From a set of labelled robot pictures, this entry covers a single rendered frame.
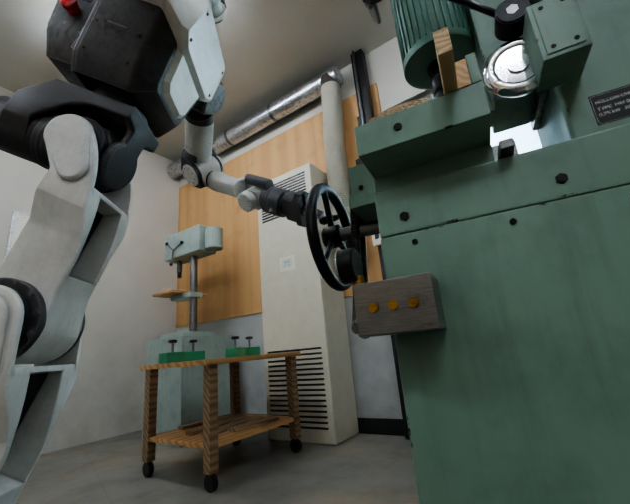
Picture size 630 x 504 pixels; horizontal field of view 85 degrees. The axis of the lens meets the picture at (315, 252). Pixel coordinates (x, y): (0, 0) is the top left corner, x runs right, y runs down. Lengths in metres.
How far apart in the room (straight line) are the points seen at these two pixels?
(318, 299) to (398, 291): 1.68
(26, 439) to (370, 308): 0.65
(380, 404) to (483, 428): 1.78
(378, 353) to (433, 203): 1.77
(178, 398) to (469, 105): 2.42
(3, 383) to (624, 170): 0.95
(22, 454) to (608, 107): 1.19
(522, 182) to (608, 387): 0.30
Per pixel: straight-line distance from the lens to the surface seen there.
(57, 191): 0.78
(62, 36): 0.96
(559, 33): 0.79
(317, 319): 2.18
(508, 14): 0.88
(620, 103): 0.84
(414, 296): 0.52
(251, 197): 1.11
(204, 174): 1.29
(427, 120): 0.62
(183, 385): 2.63
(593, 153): 0.66
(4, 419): 0.74
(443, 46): 0.58
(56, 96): 0.91
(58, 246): 0.77
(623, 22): 0.93
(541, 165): 0.65
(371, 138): 0.63
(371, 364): 2.35
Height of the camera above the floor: 0.53
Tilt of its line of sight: 16 degrees up
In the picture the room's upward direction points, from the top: 5 degrees counter-clockwise
